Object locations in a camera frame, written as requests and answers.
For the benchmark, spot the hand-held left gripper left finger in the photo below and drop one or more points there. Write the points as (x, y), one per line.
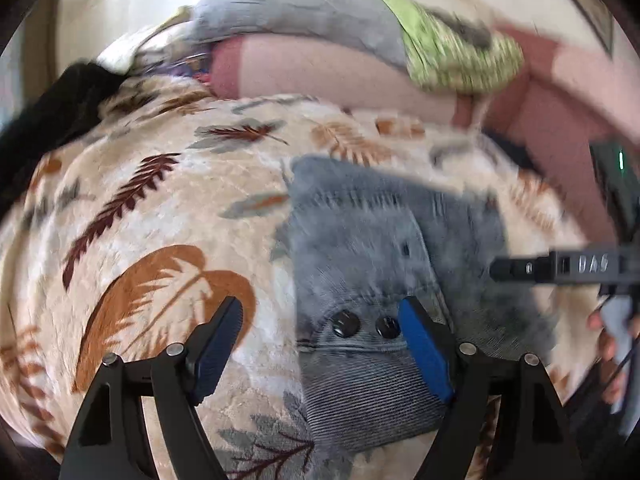
(220, 355)

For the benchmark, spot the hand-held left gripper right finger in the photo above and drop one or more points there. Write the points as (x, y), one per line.
(425, 355)

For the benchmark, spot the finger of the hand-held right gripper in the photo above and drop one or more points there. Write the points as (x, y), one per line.
(522, 267)

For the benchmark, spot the grey denim garment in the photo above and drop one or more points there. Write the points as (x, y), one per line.
(350, 240)

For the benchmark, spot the person's right hand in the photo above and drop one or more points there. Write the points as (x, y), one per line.
(611, 360)

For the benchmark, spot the dark cloth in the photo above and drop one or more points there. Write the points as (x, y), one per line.
(515, 152)

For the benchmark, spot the cream leaf print blanket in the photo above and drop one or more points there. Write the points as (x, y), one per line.
(150, 210)

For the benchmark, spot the green patterned cloth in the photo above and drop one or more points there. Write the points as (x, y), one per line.
(450, 60)

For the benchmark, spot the pink bed sheet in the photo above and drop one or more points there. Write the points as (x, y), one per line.
(325, 75)

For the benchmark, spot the black cloth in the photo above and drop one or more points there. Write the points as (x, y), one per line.
(50, 120)

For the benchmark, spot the white purple patterned cloth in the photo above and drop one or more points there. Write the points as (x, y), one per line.
(165, 50)

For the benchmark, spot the grey pillow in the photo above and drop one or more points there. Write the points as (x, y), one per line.
(300, 5)

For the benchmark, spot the dark framed wall picture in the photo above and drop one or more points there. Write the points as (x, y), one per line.
(602, 20)

